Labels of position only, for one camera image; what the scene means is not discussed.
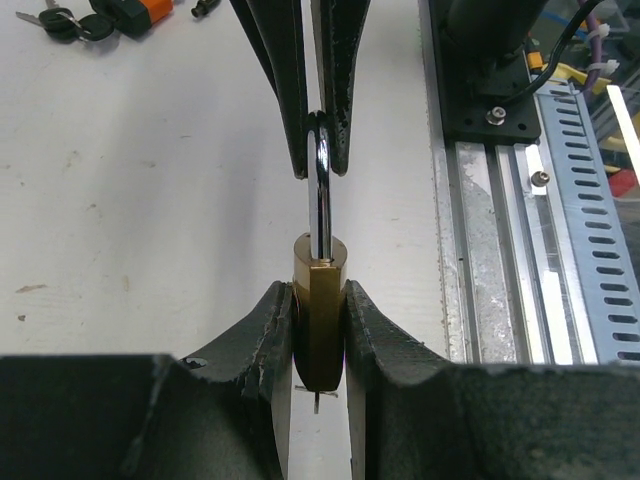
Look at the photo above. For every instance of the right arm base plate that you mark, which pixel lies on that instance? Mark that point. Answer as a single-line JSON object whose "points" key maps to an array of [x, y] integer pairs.
{"points": [[480, 63]]}

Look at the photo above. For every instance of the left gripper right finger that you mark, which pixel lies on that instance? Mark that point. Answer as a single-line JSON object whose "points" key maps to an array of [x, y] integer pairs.
{"points": [[416, 415]]}

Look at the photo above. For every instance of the large brass padlock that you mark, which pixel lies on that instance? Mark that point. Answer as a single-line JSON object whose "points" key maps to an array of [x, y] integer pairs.
{"points": [[319, 274]]}

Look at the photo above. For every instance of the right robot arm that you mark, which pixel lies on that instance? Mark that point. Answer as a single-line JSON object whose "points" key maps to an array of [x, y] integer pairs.
{"points": [[482, 76]]}

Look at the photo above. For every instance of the black head keys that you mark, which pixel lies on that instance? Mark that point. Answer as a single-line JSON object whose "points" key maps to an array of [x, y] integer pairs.
{"points": [[60, 24]]}

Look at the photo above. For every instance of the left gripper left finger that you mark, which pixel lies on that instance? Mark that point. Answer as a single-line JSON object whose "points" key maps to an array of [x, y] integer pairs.
{"points": [[222, 412]]}

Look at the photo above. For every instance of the orange black padlock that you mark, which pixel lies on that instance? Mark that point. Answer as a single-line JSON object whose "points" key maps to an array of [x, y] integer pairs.
{"points": [[133, 18]]}

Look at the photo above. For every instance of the slotted cable duct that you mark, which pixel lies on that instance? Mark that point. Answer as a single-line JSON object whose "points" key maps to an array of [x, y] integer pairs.
{"points": [[604, 269]]}

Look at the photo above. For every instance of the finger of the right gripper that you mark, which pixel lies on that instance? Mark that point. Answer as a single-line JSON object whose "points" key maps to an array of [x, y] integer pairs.
{"points": [[274, 29], [337, 27]]}

